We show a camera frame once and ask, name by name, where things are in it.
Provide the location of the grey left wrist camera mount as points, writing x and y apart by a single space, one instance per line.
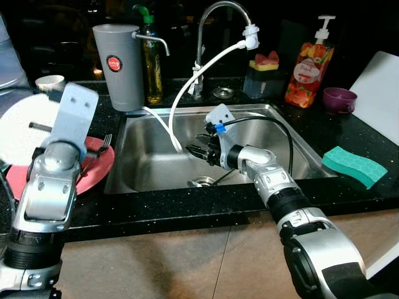
73 115

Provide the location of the red and yellow sponge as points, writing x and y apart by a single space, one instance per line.
265 61

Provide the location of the small purple bowl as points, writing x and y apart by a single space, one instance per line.
340 101

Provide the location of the stainless steel sink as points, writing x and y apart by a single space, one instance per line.
149 162

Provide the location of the white printed mug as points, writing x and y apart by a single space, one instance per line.
50 82

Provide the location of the grey water filter canister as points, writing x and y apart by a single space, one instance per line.
121 87

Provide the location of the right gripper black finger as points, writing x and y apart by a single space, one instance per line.
196 147
198 156

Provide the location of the orange dish soap pump bottle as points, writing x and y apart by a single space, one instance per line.
305 81

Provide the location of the white cutting board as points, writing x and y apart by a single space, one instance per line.
377 99

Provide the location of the dark sponge holder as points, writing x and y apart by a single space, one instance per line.
260 84

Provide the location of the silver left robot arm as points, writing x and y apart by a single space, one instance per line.
47 193

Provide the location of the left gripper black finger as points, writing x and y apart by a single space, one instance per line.
39 127

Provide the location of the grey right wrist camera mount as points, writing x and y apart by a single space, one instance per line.
221 118

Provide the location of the oil bottle green cap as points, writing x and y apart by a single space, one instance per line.
153 75

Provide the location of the white bowl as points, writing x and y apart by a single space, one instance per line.
19 140

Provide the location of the beige kitchen cabinet fronts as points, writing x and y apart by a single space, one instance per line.
187 261

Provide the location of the pink plate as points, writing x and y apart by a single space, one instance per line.
93 174

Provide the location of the chrome gooseneck faucet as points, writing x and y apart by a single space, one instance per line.
199 56

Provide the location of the sink drain strainer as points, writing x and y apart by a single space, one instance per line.
201 182

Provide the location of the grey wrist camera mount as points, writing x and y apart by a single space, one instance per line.
221 118
73 115

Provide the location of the white tiered plastic container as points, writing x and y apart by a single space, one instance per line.
9 68

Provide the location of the green sponge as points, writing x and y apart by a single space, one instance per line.
352 165

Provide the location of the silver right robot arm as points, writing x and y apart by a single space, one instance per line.
274 180

